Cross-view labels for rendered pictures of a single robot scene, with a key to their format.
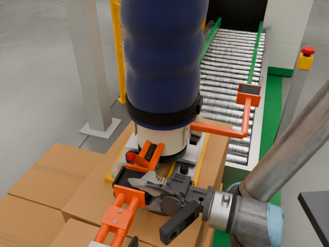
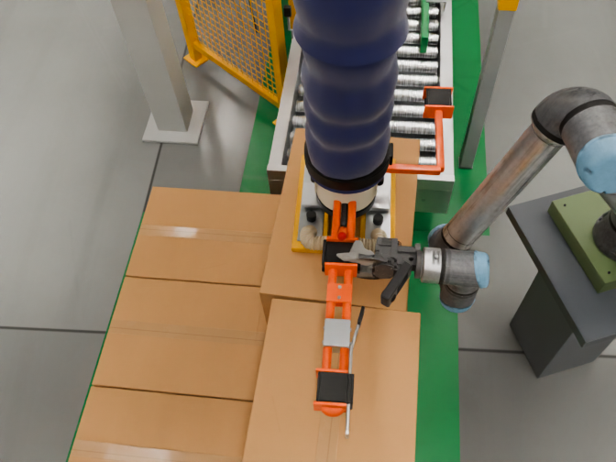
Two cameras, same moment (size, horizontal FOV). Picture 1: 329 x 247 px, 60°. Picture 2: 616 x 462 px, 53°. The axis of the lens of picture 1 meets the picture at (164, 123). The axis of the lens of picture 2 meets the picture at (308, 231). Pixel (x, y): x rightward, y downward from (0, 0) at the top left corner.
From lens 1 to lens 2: 89 cm
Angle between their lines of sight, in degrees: 21
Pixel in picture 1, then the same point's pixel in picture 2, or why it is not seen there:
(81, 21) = not seen: outside the picture
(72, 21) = not seen: outside the picture
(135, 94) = (325, 165)
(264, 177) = (468, 225)
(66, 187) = (203, 252)
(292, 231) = (505, 236)
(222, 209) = (434, 266)
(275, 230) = (482, 276)
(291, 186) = not seen: hidden behind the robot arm
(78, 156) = (196, 202)
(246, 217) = (456, 269)
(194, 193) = (402, 254)
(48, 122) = (78, 130)
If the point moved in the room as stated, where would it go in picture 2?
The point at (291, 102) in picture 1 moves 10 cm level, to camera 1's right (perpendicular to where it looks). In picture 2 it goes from (492, 57) to (516, 52)
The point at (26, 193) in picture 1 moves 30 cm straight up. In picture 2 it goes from (152, 270) to (127, 224)
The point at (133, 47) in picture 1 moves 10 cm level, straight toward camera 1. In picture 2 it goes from (324, 126) to (338, 157)
